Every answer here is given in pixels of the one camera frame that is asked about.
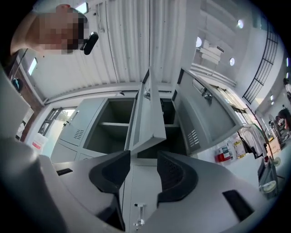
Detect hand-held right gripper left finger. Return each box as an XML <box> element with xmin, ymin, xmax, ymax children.
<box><xmin>52</xmin><ymin>149</ymin><xmax>132</xmax><ymax>232</ymax></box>

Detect white hanging clothes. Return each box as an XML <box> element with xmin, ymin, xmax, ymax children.
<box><xmin>237</xmin><ymin>124</ymin><xmax>268</xmax><ymax>159</ymax></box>

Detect clear bottle white cap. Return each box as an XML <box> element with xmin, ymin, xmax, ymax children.
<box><xmin>226</xmin><ymin>139</ymin><xmax>235</xmax><ymax>160</ymax></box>

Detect rectangular ceiling light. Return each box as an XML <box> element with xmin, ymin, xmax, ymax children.
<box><xmin>73</xmin><ymin>1</ymin><xmax>90</xmax><ymax>15</ymax></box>
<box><xmin>27</xmin><ymin>57</ymin><xmax>39</xmax><ymax>76</ymax></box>

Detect black-framed window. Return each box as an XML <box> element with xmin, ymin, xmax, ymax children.
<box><xmin>37</xmin><ymin>106</ymin><xmax>78</xmax><ymax>137</ymax></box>

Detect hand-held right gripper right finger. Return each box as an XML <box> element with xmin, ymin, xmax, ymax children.
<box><xmin>156</xmin><ymin>150</ymin><xmax>276</xmax><ymax>231</ymax></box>

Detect black hanging clothes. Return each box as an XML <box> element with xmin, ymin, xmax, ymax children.
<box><xmin>242</xmin><ymin>136</ymin><xmax>255</xmax><ymax>154</ymax></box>

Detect labelled bottle red cap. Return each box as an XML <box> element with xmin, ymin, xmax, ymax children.
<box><xmin>215</xmin><ymin>145</ymin><xmax>231</xmax><ymax>163</ymax></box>

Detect black metal railing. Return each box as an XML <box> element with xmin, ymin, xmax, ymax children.
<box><xmin>241</xmin><ymin>21</ymin><xmax>280</xmax><ymax>106</ymax></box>

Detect black head-mounted camera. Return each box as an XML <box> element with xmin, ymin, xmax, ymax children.
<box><xmin>80</xmin><ymin>31</ymin><xmax>100</xmax><ymax>56</ymax></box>

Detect white box unit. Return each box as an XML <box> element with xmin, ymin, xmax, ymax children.
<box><xmin>197</xmin><ymin>150</ymin><xmax>266</xmax><ymax>182</ymax></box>

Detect grey metal locker cabinet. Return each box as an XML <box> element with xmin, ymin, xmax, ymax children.
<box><xmin>50</xmin><ymin>90</ymin><xmax>201</xmax><ymax>232</ymax></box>

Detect clear water jug red label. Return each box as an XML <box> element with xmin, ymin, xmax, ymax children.
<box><xmin>31</xmin><ymin>132</ymin><xmax>50</xmax><ymax>151</ymax></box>

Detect white ceiling air unit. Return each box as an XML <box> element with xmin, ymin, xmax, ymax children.
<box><xmin>199</xmin><ymin>39</ymin><xmax>225</xmax><ymax>65</ymax></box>

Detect wooden coat stand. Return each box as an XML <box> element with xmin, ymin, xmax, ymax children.
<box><xmin>245</xmin><ymin>103</ymin><xmax>277</xmax><ymax>161</ymax></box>

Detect person's head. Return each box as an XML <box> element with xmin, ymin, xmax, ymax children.
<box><xmin>10</xmin><ymin>3</ymin><xmax>88</xmax><ymax>56</ymax></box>

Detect grey wheeled cart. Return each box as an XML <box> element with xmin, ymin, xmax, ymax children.
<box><xmin>257</xmin><ymin>156</ymin><xmax>282</xmax><ymax>201</ymax></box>

